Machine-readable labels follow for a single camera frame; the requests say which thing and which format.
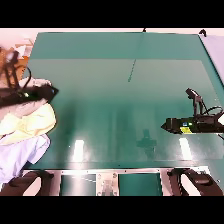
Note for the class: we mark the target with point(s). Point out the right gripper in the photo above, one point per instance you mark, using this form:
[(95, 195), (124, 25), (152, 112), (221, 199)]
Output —
[(176, 125)]

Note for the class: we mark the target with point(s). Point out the light blue garment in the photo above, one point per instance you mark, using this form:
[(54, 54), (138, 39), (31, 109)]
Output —
[(20, 153)]

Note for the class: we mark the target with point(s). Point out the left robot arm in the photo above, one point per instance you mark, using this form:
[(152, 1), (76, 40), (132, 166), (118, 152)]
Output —
[(13, 96)]

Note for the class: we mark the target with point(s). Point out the silver frame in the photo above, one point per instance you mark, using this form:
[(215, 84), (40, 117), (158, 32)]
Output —
[(108, 183)]

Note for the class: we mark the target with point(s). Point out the brown cardboard box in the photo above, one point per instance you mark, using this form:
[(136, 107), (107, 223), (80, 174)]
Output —
[(25, 58)]

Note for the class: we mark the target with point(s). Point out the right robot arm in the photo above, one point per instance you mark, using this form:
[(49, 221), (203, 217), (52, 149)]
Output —
[(206, 125)]

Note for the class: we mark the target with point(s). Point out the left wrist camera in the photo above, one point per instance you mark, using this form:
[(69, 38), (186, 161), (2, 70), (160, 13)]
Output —
[(11, 66)]

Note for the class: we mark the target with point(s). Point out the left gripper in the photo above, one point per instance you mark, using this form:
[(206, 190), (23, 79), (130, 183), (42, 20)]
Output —
[(45, 92)]

